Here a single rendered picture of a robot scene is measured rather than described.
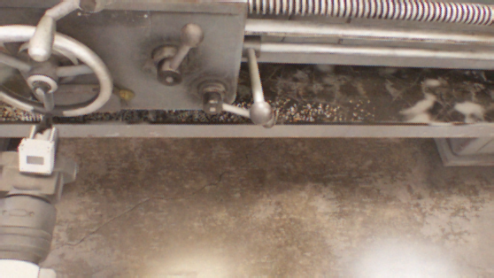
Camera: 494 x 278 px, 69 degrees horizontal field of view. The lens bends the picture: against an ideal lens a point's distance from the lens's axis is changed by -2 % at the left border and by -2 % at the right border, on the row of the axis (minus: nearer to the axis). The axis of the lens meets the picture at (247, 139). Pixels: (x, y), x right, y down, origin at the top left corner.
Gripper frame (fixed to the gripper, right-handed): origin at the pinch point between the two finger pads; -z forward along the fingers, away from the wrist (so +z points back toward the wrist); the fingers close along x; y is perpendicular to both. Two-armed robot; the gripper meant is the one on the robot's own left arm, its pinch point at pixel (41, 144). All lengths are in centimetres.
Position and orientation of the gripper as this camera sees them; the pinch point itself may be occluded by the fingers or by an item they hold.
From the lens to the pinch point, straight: 69.3
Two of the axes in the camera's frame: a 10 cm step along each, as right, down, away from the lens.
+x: 9.4, 1.2, 3.2
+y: 3.4, -4.9, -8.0
